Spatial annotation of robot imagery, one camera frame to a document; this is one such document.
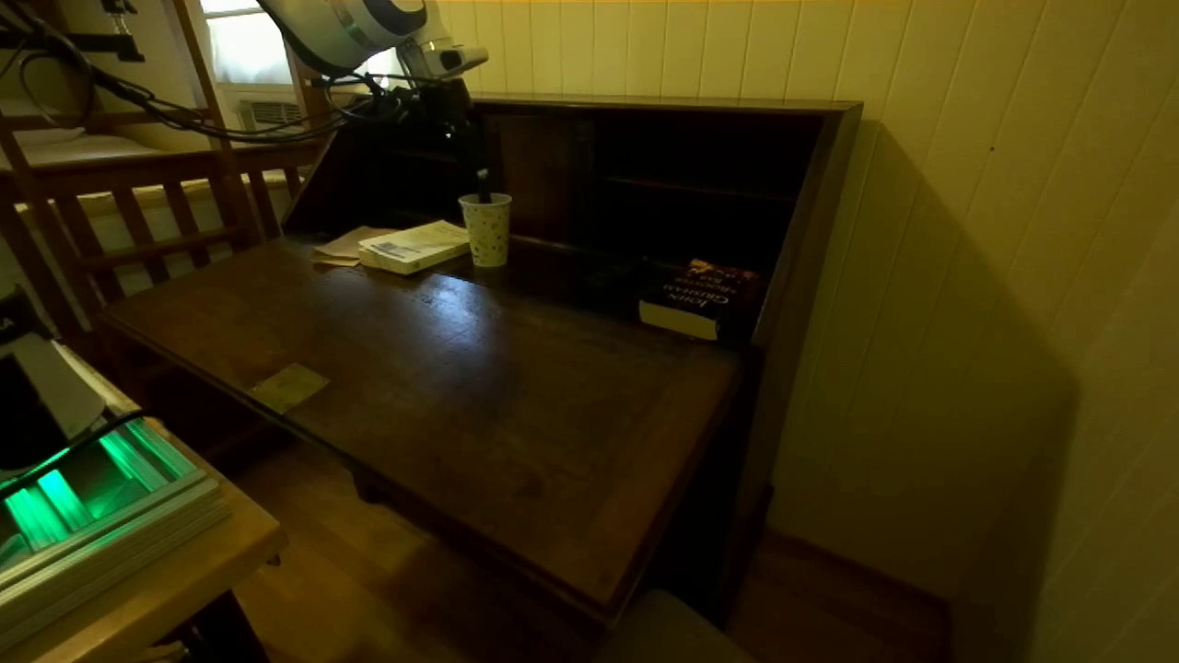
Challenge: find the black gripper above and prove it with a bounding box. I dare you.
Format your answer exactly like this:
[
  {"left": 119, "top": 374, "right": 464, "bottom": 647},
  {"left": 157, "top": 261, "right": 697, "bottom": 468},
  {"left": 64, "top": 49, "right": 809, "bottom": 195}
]
[{"left": 355, "top": 76, "right": 481, "bottom": 167}]

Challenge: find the black marker pen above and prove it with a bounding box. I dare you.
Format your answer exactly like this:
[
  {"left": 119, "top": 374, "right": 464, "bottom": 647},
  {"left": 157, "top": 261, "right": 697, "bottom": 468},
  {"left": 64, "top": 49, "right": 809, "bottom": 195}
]
[{"left": 476, "top": 168, "right": 489, "bottom": 202}]

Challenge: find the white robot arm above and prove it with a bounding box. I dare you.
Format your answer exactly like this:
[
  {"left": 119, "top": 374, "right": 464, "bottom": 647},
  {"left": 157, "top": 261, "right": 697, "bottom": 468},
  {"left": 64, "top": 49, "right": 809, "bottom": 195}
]
[{"left": 259, "top": 0, "right": 486, "bottom": 173}]

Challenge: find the white dotted paper cup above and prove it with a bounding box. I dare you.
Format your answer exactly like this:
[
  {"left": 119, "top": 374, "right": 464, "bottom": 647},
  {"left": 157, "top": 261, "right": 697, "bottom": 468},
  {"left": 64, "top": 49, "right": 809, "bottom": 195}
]
[{"left": 459, "top": 190, "right": 512, "bottom": 270}]

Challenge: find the white paperback book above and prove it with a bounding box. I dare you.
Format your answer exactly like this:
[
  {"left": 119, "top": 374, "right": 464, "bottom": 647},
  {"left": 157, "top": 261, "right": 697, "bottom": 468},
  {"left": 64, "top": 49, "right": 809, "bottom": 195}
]
[{"left": 358, "top": 221, "right": 469, "bottom": 275}]

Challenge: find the brown paper envelope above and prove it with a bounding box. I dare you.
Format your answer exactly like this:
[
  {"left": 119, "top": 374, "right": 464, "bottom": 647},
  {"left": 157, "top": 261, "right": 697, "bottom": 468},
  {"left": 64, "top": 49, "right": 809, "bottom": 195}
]
[{"left": 312, "top": 223, "right": 381, "bottom": 265}]

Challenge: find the white framed window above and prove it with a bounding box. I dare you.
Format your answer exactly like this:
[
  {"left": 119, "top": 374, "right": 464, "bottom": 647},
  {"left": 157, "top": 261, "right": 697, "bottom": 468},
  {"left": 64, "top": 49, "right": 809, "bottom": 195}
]
[{"left": 200, "top": 0, "right": 292, "bottom": 87}]

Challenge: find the dark wooden secretary desk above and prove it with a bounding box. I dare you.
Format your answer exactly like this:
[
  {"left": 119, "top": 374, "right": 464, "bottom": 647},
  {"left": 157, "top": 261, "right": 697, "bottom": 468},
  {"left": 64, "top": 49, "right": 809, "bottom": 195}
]
[{"left": 105, "top": 99, "right": 858, "bottom": 622}]

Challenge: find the small beige paper note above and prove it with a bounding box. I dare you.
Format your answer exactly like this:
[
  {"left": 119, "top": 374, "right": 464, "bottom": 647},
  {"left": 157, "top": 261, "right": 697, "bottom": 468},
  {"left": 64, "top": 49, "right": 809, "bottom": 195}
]
[{"left": 249, "top": 364, "right": 328, "bottom": 411}]

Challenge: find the dark wooden chair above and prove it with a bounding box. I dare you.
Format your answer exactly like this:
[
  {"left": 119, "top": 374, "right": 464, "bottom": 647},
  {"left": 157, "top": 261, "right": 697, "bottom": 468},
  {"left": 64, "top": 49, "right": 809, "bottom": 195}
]
[{"left": 0, "top": 0, "right": 320, "bottom": 335}]

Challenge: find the wooden side table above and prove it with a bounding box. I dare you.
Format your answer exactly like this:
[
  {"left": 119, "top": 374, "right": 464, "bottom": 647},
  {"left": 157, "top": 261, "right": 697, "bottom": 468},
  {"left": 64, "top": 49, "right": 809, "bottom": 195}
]
[{"left": 0, "top": 421, "right": 285, "bottom": 663}]

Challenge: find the black cable bundle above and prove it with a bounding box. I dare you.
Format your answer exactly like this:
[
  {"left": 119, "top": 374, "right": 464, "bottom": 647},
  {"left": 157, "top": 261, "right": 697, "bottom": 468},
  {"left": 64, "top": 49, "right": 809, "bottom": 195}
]
[{"left": 0, "top": 0, "right": 372, "bottom": 142}]

